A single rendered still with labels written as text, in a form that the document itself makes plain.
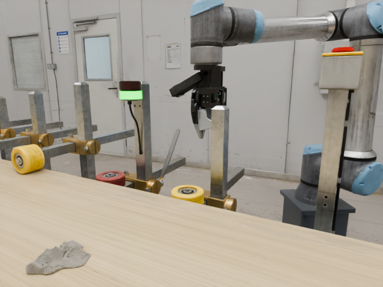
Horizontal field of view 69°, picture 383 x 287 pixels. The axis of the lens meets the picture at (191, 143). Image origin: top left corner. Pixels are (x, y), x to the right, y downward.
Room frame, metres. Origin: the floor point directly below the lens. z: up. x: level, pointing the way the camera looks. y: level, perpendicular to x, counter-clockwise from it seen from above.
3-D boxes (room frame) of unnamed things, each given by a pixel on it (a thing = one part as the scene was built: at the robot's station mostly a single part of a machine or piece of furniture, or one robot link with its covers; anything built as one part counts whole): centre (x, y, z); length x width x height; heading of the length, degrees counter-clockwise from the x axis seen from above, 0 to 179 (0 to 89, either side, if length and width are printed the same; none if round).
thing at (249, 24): (0.87, -0.14, 1.33); 0.12 x 0.12 x 0.09; 26
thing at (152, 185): (0.83, 0.17, 0.85); 0.14 x 0.06 x 0.05; 62
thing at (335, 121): (0.58, -0.31, 0.93); 0.05 x 0.05 x 0.45; 62
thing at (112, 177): (0.75, 0.23, 0.85); 0.08 x 0.08 x 0.11
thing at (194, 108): (0.80, -0.02, 1.09); 0.05 x 0.02 x 0.09; 152
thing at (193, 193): (0.63, 0.01, 0.85); 0.08 x 0.08 x 0.11
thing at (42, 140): (1.07, 0.61, 0.95); 0.14 x 0.06 x 0.05; 62
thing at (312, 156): (1.27, -0.62, 0.79); 0.17 x 0.15 x 0.18; 26
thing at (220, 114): (0.70, -0.07, 0.87); 0.04 x 0.04 x 0.48; 62
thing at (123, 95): (0.78, 0.17, 1.13); 0.06 x 0.06 x 0.02
